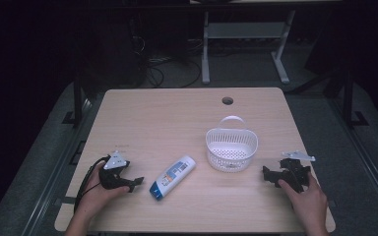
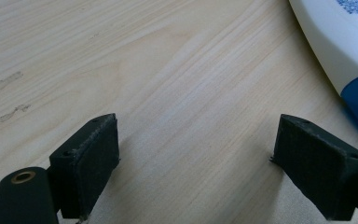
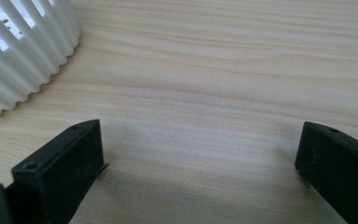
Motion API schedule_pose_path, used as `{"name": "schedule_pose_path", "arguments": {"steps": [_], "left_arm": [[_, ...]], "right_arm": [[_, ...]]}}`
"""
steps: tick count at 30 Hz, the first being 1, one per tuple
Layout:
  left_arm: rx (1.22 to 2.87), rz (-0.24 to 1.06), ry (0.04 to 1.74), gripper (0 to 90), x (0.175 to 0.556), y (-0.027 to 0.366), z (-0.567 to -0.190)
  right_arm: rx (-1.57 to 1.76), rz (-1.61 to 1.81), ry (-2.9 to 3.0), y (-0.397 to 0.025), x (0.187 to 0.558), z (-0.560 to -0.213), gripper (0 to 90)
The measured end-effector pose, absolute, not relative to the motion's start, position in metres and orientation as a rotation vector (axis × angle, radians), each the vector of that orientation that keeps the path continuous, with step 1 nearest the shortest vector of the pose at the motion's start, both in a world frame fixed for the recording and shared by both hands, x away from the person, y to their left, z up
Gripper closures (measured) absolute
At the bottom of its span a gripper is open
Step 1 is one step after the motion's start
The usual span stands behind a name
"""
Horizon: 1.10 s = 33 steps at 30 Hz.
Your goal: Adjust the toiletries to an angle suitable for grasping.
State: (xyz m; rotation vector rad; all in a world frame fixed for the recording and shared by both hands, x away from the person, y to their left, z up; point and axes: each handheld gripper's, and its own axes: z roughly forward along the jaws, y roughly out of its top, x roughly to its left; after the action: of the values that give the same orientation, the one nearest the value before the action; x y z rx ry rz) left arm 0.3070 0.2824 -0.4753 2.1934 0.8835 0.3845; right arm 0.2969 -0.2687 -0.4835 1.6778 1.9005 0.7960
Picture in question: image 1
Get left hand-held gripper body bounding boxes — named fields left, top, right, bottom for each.
left=98, top=150, right=131, bottom=191

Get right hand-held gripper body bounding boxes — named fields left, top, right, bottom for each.
left=279, top=149, right=317, bottom=194

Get white bottle with blue cap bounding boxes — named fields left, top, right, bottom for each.
left=149, top=154, right=197, bottom=202

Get white plastic basket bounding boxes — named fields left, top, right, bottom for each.
left=205, top=115, right=259, bottom=174

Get person's left hand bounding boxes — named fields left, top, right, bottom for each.
left=78, top=161, right=131, bottom=219

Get person's right hand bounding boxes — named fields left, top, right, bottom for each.
left=278, top=172, right=330, bottom=228

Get black metal stand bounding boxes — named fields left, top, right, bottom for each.
left=61, top=73, right=87, bottom=129
left=340, top=70, right=370, bottom=130

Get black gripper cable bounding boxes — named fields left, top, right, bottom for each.
left=73, top=155, right=111, bottom=214

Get metal floor rail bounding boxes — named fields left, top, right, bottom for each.
left=328, top=97, right=378, bottom=227
left=21, top=97, right=95, bottom=236

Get black floor cables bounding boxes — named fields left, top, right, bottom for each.
left=131, top=34, right=203, bottom=89

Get white metal desk frame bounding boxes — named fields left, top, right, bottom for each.
left=200, top=9, right=297, bottom=86

